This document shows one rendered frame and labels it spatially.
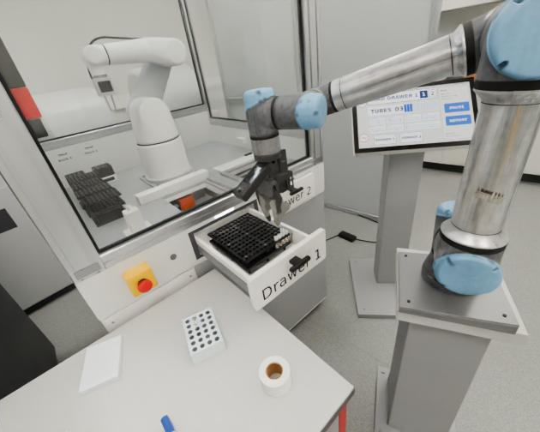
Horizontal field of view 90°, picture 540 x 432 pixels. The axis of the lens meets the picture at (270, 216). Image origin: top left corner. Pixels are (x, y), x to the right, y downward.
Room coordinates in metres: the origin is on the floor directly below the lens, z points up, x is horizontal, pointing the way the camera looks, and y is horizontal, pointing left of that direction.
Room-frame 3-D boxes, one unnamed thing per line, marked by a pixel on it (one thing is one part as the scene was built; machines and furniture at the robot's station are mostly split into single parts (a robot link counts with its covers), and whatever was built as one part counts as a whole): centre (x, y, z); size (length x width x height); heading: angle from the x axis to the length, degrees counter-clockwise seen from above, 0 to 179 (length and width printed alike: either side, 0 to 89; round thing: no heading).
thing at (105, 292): (1.25, 0.41, 0.87); 1.02 x 0.95 x 0.14; 127
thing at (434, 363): (0.55, -0.49, 0.38); 0.30 x 0.30 x 0.76; 64
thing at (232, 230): (0.75, 0.08, 0.87); 0.22 x 0.18 x 0.06; 37
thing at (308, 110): (0.66, -0.11, 1.27); 0.11 x 0.11 x 0.08; 58
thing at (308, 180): (1.03, -0.10, 0.87); 0.29 x 0.02 x 0.11; 127
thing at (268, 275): (0.59, -0.04, 0.87); 0.29 x 0.02 x 0.11; 127
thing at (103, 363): (0.45, 0.48, 0.77); 0.13 x 0.09 x 0.02; 19
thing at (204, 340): (0.48, 0.22, 0.78); 0.12 x 0.08 x 0.04; 22
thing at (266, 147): (0.70, -0.01, 1.19); 0.08 x 0.08 x 0.05
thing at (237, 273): (0.75, 0.09, 0.86); 0.40 x 0.26 x 0.06; 37
